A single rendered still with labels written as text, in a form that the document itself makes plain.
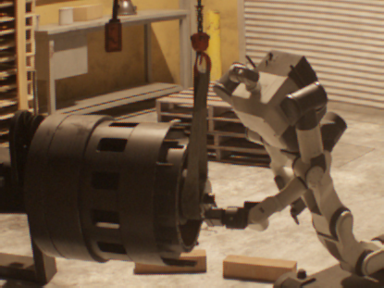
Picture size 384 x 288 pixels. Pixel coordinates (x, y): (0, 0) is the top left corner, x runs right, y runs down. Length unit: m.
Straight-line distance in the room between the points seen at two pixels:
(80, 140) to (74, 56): 4.83
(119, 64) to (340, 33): 2.60
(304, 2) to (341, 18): 0.53
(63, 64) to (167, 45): 2.30
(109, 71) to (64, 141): 6.03
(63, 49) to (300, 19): 2.81
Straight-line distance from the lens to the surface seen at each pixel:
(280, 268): 3.93
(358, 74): 8.16
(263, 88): 2.82
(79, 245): 2.62
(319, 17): 8.33
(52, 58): 7.11
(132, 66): 8.87
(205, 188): 2.63
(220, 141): 6.26
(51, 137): 2.64
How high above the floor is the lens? 1.69
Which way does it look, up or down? 14 degrees down
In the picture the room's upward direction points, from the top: 1 degrees counter-clockwise
